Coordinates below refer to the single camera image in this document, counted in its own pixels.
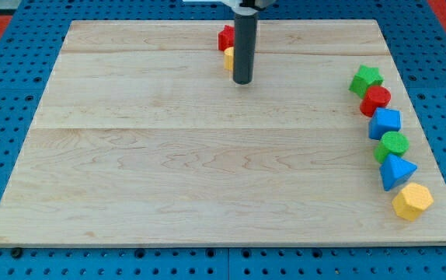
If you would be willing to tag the yellow heart block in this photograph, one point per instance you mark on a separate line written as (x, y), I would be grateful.
(229, 58)

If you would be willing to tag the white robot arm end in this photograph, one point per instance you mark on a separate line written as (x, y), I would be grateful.
(242, 7)

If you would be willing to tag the red star block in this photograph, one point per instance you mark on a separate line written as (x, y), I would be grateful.
(226, 38)

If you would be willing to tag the green star block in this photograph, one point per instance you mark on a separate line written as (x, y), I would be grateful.
(364, 78)

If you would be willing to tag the light wooden board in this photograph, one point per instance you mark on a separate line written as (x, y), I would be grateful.
(142, 139)

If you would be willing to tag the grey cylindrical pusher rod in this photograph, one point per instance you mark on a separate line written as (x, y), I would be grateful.
(244, 48)

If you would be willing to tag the red cylinder block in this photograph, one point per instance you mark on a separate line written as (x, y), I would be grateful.
(375, 97)

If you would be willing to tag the blue cube block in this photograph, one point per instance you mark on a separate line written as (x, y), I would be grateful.
(382, 121)

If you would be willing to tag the green cylinder block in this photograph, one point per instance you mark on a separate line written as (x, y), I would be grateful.
(392, 142)

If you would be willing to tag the blue pyramid block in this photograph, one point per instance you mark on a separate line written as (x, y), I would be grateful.
(395, 170)

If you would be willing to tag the yellow hexagon block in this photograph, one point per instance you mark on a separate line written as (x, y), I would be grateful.
(412, 201)

